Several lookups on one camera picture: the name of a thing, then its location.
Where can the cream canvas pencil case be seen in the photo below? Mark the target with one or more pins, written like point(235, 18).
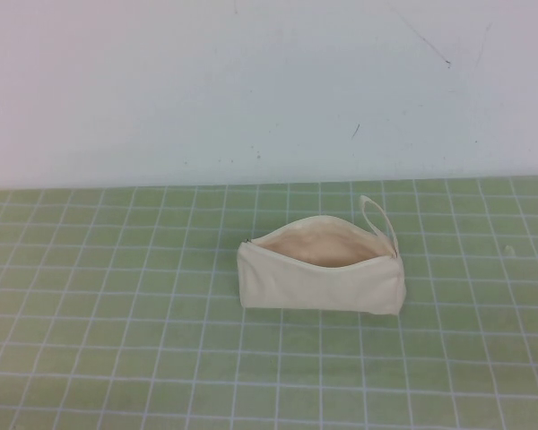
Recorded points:
point(323, 286)

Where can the green grid cutting mat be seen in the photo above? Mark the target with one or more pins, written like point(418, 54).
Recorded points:
point(116, 313)

